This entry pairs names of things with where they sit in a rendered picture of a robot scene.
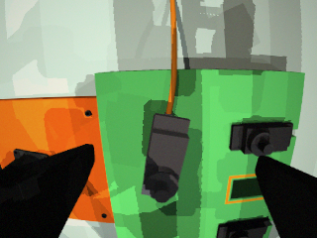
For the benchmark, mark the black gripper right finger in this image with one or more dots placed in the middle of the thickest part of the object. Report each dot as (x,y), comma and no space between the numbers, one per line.
(291,197)

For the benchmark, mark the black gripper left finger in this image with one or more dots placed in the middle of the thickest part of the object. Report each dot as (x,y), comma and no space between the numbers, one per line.
(36,199)

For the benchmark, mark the dark grey micro servo with orange cable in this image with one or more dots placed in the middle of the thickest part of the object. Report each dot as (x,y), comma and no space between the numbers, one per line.
(168,140)

